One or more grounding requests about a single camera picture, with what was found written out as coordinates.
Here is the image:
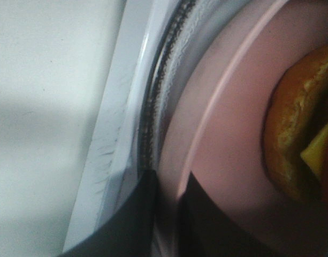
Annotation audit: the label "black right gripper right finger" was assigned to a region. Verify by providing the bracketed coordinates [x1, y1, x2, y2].
[178, 173, 279, 256]

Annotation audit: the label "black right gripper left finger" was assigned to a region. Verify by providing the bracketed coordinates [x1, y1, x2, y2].
[61, 170, 157, 256]

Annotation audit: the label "pink round plate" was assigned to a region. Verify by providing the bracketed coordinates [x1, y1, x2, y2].
[156, 1, 328, 256]

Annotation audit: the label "burger with lettuce and cheese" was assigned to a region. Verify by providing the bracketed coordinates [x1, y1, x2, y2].
[263, 45, 328, 208]

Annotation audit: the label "white microwave oven body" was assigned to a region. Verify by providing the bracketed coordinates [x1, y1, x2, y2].
[63, 1, 194, 253]

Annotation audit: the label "glass microwave turntable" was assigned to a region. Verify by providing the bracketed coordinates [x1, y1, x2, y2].
[138, 1, 247, 172]

